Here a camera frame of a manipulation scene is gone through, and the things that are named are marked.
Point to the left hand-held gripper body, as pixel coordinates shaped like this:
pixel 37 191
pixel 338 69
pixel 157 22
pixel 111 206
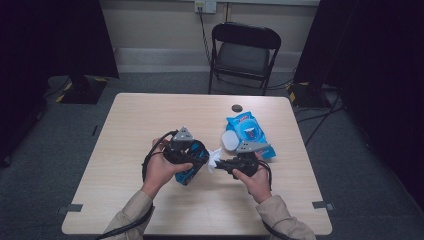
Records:
pixel 178 151

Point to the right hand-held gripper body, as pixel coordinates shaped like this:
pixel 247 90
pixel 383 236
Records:
pixel 246 165

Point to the white wet wipe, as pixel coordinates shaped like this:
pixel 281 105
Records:
pixel 213 160

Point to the blue toy car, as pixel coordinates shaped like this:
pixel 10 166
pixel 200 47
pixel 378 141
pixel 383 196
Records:
pixel 188 176

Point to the blue wet wipes packet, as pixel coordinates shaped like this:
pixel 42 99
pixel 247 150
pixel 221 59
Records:
pixel 248 128

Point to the person's left hand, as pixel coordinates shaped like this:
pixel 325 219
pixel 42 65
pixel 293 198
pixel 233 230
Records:
pixel 158 176

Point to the grey tape strip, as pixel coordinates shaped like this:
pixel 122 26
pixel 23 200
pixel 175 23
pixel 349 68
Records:
pixel 321 205
pixel 70 208

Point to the small black floor object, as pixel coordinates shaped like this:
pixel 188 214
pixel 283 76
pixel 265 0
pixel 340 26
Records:
pixel 95 130

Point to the black stand base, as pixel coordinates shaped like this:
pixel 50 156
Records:
pixel 83 90
pixel 306 95

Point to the black folding chair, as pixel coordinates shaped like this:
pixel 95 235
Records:
pixel 245 55

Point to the black curtain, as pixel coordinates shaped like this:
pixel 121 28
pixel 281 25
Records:
pixel 50 40
pixel 376 66

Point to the white wall socket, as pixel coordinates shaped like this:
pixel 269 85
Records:
pixel 205 6

